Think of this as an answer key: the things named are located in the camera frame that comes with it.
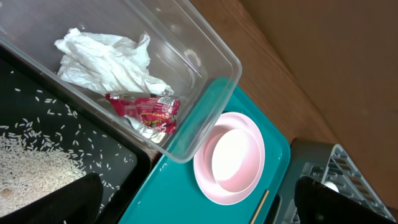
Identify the clear plastic bin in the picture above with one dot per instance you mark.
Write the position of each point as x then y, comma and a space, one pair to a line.
184, 50

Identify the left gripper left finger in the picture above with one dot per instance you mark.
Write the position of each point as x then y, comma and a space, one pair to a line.
77, 202

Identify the pink plate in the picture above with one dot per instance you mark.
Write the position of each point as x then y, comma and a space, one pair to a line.
202, 159

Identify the white rice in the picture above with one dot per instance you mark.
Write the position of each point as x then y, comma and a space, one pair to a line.
29, 174

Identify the white napkin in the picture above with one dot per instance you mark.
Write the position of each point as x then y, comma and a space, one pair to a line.
105, 63

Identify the red snack wrapper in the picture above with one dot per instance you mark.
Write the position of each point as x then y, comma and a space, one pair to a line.
156, 112

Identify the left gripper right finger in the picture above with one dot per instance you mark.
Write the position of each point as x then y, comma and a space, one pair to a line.
318, 204

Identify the small pink bowl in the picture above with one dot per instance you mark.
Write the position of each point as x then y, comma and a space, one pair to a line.
236, 160

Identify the small white cup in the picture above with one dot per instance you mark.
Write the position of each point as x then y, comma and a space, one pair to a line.
331, 185

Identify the grey dish rack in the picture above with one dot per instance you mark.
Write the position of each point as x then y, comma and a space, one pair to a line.
322, 162

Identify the black plastic tray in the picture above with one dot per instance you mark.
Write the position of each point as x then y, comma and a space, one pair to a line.
45, 117

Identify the wooden chopstick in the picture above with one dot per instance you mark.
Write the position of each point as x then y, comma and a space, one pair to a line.
258, 208

